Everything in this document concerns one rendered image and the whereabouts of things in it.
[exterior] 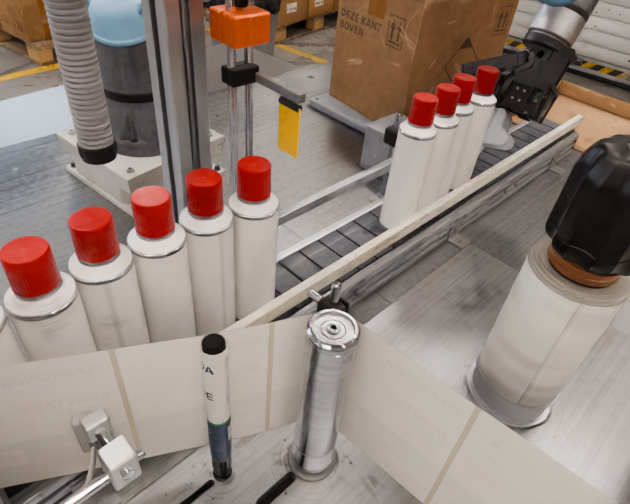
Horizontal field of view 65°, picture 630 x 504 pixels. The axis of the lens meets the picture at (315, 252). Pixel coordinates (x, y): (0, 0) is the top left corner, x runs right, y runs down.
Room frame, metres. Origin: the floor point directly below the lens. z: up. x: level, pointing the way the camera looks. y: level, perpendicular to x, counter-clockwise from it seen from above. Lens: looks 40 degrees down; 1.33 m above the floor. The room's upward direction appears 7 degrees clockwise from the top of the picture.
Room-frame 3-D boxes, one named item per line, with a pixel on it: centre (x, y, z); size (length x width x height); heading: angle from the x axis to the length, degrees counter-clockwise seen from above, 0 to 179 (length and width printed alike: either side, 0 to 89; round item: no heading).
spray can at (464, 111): (0.71, -0.18, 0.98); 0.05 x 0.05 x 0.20
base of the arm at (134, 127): (0.76, 0.31, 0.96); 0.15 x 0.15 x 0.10
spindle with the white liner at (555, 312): (0.33, -0.23, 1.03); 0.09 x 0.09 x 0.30
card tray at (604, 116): (1.21, -0.63, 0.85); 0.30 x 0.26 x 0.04; 139
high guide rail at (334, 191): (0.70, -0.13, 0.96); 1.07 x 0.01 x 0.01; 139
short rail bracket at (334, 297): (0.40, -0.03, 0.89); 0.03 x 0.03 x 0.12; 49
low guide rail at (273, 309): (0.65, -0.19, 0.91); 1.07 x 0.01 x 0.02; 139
